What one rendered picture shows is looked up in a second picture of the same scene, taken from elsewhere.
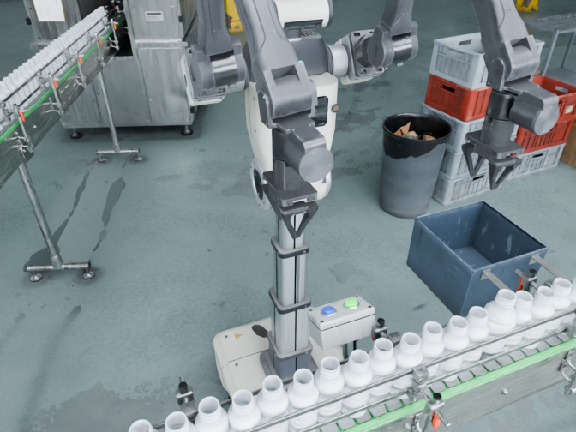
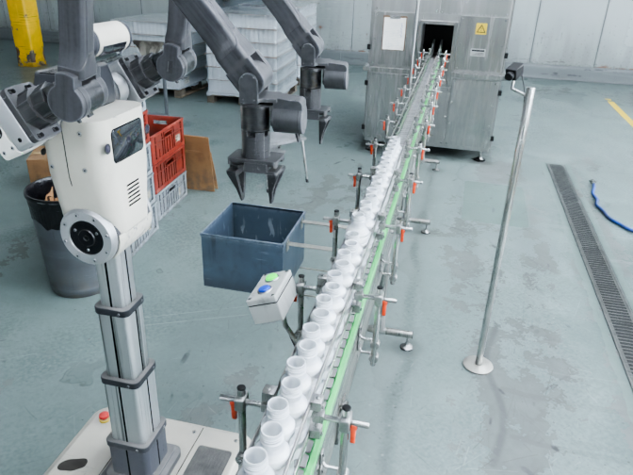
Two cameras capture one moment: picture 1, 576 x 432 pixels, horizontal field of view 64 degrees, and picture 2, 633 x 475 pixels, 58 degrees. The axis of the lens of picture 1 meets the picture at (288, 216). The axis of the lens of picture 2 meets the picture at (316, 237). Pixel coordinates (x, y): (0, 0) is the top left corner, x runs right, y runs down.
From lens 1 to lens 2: 85 cm
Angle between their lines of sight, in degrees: 48
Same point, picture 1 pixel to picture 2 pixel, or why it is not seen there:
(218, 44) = (89, 67)
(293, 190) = (269, 156)
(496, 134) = (316, 99)
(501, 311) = (361, 227)
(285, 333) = (143, 413)
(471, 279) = (283, 253)
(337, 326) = (282, 293)
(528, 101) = (333, 69)
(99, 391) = not seen: outside the picture
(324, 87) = (137, 108)
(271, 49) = (240, 40)
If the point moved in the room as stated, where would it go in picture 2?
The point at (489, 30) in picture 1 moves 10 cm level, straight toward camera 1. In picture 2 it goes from (292, 26) to (313, 31)
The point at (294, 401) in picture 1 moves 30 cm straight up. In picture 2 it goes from (324, 336) to (331, 207)
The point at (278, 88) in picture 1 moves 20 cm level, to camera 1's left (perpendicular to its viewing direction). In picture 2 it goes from (260, 69) to (177, 84)
